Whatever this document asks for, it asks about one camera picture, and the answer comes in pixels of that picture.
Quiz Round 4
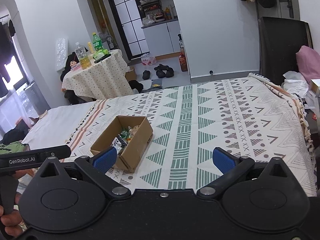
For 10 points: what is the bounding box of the person left hand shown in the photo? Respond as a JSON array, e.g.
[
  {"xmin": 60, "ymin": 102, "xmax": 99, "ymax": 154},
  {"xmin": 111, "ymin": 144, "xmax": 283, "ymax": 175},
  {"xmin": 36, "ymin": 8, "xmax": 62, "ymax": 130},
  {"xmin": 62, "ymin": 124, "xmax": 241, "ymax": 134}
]
[{"xmin": 1, "ymin": 176, "xmax": 22, "ymax": 239}]

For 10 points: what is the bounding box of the black white cake packet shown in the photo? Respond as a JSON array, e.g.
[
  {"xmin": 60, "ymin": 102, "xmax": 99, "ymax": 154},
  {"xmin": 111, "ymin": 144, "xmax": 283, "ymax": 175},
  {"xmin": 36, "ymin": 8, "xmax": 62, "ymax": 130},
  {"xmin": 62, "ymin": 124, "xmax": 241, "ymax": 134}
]
[{"xmin": 112, "ymin": 135, "xmax": 127, "ymax": 155}]

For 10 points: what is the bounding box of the dark green snack packet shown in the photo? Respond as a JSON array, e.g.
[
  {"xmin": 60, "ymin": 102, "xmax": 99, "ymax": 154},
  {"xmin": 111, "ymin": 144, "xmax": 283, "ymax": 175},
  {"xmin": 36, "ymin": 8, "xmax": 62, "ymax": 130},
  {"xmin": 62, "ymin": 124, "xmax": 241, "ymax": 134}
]
[{"xmin": 120, "ymin": 129, "xmax": 129, "ymax": 139}]

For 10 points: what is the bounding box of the brown cardboard box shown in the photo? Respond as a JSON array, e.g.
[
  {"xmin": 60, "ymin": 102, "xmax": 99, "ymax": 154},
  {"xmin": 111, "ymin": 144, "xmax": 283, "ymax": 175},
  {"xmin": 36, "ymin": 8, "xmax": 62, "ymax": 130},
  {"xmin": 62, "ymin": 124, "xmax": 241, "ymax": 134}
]
[{"xmin": 90, "ymin": 115, "xmax": 153, "ymax": 173}]

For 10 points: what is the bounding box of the patterned white bed cover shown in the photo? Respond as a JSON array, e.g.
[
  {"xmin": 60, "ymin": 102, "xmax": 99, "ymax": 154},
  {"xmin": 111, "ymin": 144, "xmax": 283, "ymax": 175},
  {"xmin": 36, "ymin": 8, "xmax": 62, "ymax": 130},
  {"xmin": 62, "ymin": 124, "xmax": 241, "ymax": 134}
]
[{"xmin": 24, "ymin": 74, "xmax": 317, "ymax": 196}]

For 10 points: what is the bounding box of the long cream bread packet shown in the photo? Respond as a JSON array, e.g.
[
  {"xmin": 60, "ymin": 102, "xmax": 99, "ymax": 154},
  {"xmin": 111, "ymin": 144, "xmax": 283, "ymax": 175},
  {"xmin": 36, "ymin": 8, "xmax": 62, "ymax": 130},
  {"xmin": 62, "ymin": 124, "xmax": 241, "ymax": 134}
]
[{"xmin": 129, "ymin": 125, "xmax": 139, "ymax": 137}]

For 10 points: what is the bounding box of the round table dotted cloth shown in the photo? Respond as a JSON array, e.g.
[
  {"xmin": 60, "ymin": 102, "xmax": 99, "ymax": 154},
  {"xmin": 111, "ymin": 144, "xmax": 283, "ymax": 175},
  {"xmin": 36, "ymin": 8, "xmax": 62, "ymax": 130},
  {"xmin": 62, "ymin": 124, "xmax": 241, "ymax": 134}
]
[{"xmin": 62, "ymin": 49, "xmax": 133, "ymax": 100}]

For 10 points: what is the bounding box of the white crumpled cloth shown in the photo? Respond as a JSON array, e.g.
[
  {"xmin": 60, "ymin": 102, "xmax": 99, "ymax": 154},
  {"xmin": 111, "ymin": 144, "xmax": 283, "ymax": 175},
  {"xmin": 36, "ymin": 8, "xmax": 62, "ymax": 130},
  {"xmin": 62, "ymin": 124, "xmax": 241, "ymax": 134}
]
[{"xmin": 281, "ymin": 71, "xmax": 314, "ymax": 107}]

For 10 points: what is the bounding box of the yellow drink bottle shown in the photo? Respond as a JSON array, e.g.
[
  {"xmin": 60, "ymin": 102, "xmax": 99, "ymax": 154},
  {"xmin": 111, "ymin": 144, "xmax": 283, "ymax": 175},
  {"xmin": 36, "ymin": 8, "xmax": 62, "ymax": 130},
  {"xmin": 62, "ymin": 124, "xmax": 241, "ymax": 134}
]
[{"xmin": 75, "ymin": 42, "xmax": 91, "ymax": 69}]

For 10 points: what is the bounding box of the single black slipper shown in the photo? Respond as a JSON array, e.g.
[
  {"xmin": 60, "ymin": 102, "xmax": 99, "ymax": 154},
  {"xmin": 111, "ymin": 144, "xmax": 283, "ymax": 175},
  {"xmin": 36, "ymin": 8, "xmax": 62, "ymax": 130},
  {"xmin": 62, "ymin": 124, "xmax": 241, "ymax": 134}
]
[{"xmin": 142, "ymin": 70, "xmax": 151, "ymax": 80}]

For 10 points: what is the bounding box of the red oil bottle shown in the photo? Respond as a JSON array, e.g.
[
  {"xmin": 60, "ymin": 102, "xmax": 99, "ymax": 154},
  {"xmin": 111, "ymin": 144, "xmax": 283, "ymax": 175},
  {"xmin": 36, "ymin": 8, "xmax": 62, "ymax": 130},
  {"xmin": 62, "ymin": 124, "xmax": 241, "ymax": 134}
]
[{"xmin": 179, "ymin": 50, "xmax": 188, "ymax": 72}]

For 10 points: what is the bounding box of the black shoes pair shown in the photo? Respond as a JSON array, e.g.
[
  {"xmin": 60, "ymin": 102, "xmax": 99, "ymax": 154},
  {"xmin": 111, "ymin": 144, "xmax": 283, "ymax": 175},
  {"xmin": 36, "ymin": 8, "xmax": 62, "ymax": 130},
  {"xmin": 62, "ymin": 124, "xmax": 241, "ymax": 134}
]
[{"xmin": 154, "ymin": 64, "xmax": 174, "ymax": 79}]

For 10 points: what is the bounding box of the green soda bottle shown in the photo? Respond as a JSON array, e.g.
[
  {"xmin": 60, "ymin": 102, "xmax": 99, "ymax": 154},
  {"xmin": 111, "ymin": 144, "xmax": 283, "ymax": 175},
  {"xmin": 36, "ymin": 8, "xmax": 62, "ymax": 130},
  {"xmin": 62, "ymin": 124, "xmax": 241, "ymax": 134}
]
[{"xmin": 92, "ymin": 33, "xmax": 103, "ymax": 51}]

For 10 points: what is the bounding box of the pink pillow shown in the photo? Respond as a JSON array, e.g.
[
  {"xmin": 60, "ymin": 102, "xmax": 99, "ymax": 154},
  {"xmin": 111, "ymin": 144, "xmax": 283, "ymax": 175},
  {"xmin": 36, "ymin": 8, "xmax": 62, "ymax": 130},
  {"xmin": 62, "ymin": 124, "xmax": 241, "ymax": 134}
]
[{"xmin": 296, "ymin": 46, "xmax": 320, "ymax": 84}]

